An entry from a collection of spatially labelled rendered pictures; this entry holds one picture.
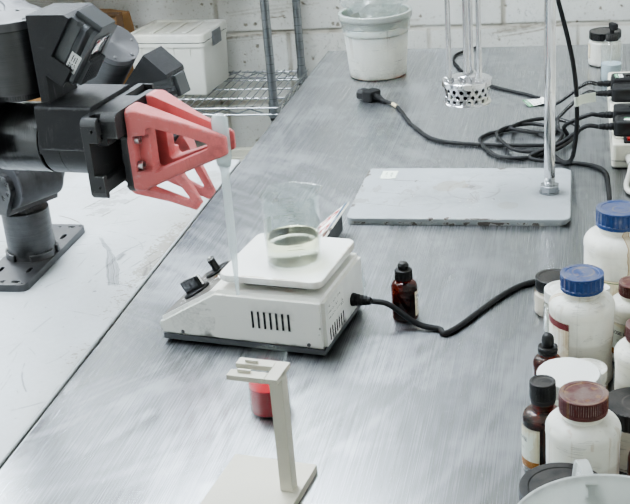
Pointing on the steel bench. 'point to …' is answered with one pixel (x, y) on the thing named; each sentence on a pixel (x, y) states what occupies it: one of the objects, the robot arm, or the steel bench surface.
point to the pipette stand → (253, 467)
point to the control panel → (198, 293)
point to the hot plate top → (256, 273)
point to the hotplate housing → (272, 313)
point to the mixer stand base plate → (461, 197)
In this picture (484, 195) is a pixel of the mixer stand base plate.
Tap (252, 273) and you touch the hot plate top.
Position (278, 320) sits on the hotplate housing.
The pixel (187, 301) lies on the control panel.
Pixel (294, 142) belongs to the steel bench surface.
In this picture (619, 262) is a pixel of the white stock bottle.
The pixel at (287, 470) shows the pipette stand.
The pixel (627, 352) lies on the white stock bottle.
